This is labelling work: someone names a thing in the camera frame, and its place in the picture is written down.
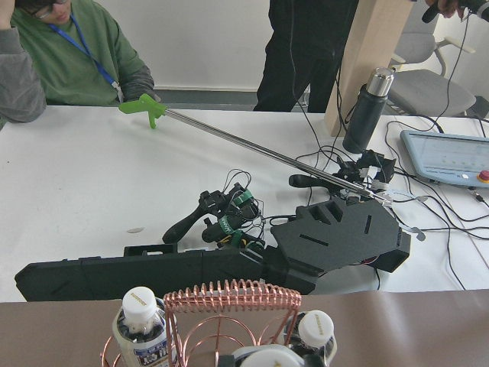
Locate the person in green sweater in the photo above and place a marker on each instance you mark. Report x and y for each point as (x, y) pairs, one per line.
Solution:
(65, 53)

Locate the green handled reacher stick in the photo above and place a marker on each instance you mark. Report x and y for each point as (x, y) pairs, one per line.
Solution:
(155, 110)

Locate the blue teach pendant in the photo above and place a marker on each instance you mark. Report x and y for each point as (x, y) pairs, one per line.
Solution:
(450, 159)

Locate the copper wire bottle rack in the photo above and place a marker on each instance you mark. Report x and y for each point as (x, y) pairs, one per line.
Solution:
(209, 320)

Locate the black thermos bottle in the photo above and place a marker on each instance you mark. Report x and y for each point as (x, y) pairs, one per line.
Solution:
(371, 101)

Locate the wooden board upright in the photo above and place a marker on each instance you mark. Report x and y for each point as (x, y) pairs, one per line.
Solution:
(372, 40)

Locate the grey office chair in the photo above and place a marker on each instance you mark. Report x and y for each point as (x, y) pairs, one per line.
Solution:
(422, 91)

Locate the person in black clothes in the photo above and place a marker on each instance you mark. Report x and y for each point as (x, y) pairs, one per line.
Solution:
(305, 50)

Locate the tea bottle white cap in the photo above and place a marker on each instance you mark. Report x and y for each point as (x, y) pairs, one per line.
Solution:
(268, 356)

